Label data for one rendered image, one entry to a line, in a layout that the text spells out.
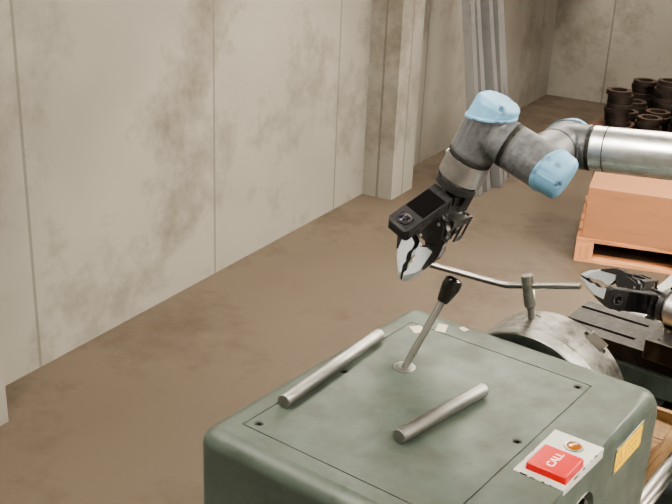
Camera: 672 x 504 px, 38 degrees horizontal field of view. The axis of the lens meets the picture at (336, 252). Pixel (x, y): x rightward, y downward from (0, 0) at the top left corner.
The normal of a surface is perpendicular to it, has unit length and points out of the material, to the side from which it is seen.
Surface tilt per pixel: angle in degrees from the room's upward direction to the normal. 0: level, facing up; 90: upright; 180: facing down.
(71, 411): 0
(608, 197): 90
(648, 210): 90
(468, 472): 0
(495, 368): 0
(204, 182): 90
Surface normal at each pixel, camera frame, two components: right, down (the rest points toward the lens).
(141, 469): 0.04, -0.92
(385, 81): -0.50, 0.31
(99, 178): 0.86, 0.22
